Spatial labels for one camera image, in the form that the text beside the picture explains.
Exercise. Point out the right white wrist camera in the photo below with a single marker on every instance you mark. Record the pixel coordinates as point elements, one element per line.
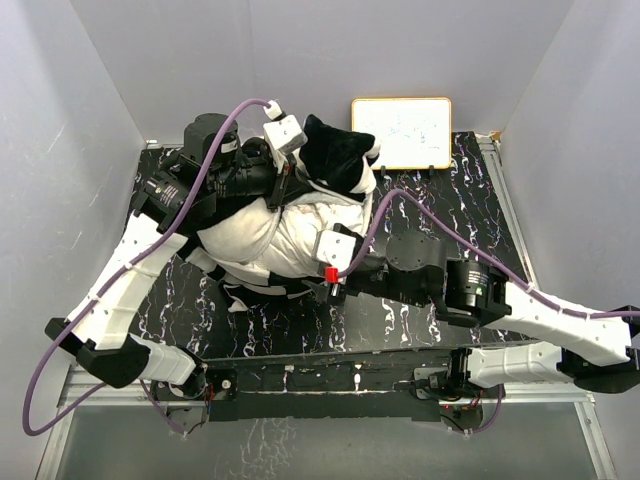
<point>334,249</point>

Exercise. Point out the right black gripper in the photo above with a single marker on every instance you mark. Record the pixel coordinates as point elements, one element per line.
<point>334,292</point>

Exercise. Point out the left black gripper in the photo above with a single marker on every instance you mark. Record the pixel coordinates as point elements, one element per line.
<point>284,179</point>

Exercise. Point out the black white checkered pillowcase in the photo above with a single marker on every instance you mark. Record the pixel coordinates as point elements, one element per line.
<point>332,161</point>

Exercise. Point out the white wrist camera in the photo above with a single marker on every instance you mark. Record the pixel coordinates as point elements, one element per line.
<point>334,249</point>
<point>284,136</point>

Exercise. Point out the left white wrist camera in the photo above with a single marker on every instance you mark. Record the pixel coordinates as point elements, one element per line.
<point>284,136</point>

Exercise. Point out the aluminium frame rail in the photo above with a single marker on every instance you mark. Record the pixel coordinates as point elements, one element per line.
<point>331,415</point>

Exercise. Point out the white pillow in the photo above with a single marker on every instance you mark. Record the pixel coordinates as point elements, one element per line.
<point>255,242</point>

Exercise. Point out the small whiteboard with wooden frame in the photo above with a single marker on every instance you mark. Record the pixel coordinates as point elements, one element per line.
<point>413,133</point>

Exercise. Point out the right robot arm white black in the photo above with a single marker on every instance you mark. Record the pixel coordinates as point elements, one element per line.
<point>570,343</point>

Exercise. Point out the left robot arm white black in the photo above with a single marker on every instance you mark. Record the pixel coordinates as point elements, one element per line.
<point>96,332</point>

